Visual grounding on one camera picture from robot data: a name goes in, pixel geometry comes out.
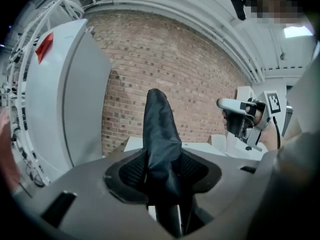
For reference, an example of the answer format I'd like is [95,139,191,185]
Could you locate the white metal shelf rack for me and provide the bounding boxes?
[0,0,86,189]

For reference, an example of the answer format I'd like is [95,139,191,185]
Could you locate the pink cloth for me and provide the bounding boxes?
[0,108,21,193]

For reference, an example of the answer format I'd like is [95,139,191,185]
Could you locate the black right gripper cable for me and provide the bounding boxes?
[271,115,283,150]

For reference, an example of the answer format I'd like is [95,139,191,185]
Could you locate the dark cloth item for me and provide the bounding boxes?
[142,88,196,237]

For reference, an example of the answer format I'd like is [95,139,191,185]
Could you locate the white refrigerator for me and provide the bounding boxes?
[24,18,113,183]

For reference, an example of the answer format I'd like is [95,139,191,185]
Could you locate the black head-worn camera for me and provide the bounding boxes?
[228,0,248,22]

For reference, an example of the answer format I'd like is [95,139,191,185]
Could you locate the person's right forearm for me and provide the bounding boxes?
[259,118,305,152]

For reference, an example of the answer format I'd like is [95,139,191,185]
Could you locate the person's beige shirt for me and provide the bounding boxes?
[281,40,320,145]

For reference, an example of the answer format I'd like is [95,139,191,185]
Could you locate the white bookshelf cabinet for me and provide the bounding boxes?
[236,85,257,102]

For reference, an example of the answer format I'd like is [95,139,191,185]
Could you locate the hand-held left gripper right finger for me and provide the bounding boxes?
[174,151,223,196]

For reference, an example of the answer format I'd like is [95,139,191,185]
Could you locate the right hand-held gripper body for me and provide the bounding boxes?
[216,90,280,152]

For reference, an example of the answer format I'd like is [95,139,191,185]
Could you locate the white armchair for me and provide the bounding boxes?
[210,133,228,152]

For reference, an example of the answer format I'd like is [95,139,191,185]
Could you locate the person's head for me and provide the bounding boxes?
[246,0,305,25]

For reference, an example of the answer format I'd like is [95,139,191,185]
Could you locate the person's right hand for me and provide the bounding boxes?
[221,100,267,132]

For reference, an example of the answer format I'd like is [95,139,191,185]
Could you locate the red diamond ornament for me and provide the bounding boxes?
[34,31,55,65]

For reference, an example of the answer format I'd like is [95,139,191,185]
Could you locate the rectangular ceiling light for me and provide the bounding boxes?
[283,25,314,39]

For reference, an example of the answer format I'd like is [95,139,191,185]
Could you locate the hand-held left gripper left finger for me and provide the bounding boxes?
[103,148,151,205]

